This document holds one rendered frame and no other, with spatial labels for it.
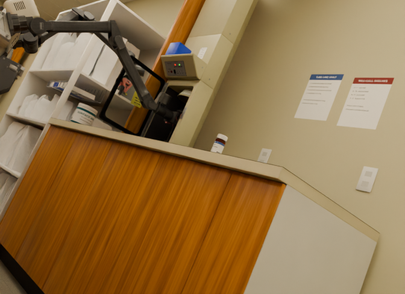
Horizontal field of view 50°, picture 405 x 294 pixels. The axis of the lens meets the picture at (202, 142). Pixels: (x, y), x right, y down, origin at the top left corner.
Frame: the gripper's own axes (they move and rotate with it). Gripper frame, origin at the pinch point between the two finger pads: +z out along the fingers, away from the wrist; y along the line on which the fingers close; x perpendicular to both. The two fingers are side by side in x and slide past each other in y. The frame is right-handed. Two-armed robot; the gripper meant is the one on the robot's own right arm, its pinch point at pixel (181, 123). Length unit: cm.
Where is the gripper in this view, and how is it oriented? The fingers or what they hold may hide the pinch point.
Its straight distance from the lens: 254.5
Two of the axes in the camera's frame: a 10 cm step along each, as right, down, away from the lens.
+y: -6.2, -1.2, 7.8
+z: 6.9, 3.9, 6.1
